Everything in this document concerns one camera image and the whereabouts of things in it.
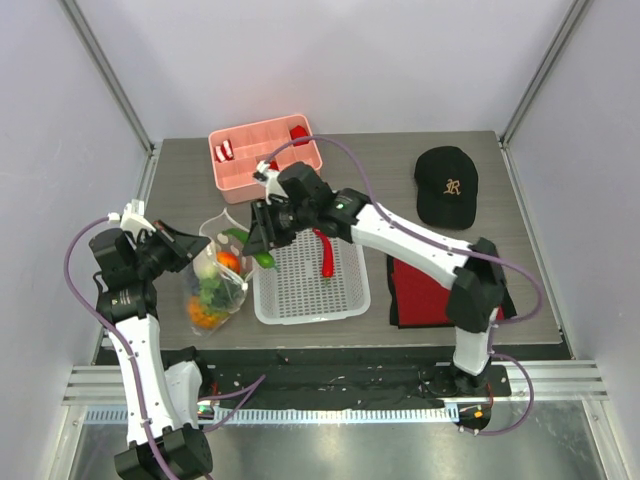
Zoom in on white plastic basket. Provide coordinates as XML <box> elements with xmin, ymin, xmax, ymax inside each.
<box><xmin>253</xmin><ymin>230</ymin><xmax>371</xmax><ymax>326</ymax></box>

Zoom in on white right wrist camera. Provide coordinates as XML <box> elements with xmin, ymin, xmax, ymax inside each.
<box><xmin>253</xmin><ymin>160</ymin><xmax>288</xmax><ymax>204</ymax></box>

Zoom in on red fake chili pepper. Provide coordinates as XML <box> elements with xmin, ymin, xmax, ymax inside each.
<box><xmin>313</xmin><ymin>229</ymin><xmax>335</xmax><ymax>284</ymax></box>

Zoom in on white slotted cable duct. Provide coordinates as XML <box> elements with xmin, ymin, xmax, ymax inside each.
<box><xmin>84</xmin><ymin>404</ymin><xmax>459</xmax><ymax>427</ymax></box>

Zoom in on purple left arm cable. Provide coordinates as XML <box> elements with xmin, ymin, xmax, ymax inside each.
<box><xmin>63</xmin><ymin>214</ymin><xmax>266</xmax><ymax>480</ymax></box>

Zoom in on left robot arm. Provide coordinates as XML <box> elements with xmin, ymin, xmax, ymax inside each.
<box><xmin>89</xmin><ymin>214</ymin><xmax>213</xmax><ymax>479</ymax></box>

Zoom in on red folded shirt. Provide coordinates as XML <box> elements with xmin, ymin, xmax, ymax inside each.
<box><xmin>392</xmin><ymin>254</ymin><xmax>505</xmax><ymax>327</ymax></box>

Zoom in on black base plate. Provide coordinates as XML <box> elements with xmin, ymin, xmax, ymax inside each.
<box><xmin>203</xmin><ymin>347</ymin><xmax>511</xmax><ymax>411</ymax></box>

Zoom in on green fake cucumber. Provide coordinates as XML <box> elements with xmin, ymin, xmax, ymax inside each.
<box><xmin>223</xmin><ymin>228</ymin><xmax>277</xmax><ymax>269</ymax></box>

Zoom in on red rolled sock back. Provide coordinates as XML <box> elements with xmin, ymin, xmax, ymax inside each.
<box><xmin>289</xmin><ymin>125</ymin><xmax>310</xmax><ymax>147</ymax></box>

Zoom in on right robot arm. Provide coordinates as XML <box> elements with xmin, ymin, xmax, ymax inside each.
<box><xmin>243</xmin><ymin>161</ymin><xmax>506</xmax><ymax>395</ymax></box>

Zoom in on black baseball cap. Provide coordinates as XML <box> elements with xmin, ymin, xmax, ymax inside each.
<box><xmin>414</xmin><ymin>146</ymin><xmax>479</xmax><ymax>231</ymax></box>

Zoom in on red white striped sock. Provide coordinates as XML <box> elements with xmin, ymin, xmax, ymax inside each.
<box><xmin>214</xmin><ymin>140</ymin><xmax>235</xmax><ymax>163</ymax></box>

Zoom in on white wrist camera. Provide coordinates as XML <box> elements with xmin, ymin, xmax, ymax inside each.
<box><xmin>107</xmin><ymin>199</ymin><xmax>155</xmax><ymax>236</ymax></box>
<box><xmin>253</xmin><ymin>160</ymin><xmax>288</xmax><ymax>204</ymax></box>

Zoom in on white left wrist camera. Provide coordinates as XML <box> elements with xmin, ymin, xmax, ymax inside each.
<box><xmin>107</xmin><ymin>199</ymin><xmax>155</xmax><ymax>236</ymax></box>

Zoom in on black folded cloth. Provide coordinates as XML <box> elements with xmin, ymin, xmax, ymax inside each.
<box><xmin>385</xmin><ymin>244</ymin><xmax>518</xmax><ymax>332</ymax></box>

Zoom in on polka dot zip bag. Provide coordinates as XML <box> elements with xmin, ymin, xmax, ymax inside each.
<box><xmin>183</xmin><ymin>209</ymin><xmax>257</xmax><ymax>337</ymax></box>

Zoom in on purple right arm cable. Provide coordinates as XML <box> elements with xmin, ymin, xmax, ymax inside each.
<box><xmin>264</xmin><ymin>135</ymin><xmax>544</xmax><ymax>437</ymax></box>

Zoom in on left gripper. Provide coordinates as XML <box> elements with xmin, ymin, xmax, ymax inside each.
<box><xmin>132</xmin><ymin>220</ymin><xmax>210</xmax><ymax>281</ymax></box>

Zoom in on red fake tomato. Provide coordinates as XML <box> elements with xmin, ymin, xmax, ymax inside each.
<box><xmin>216</xmin><ymin>251</ymin><xmax>241</xmax><ymax>274</ymax></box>

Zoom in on pink divided organizer box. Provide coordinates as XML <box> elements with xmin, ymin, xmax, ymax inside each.
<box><xmin>208</xmin><ymin>114</ymin><xmax>312</xmax><ymax>204</ymax></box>

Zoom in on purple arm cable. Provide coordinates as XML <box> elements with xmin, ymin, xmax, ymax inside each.
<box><xmin>264</xmin><ymin>135</ymin><xmax>544</xmax><ymax>437</ymax></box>
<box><xmin>63</xmin><ymin>214</ymin><xmax>266</xmax><ymax>480</ymax></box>

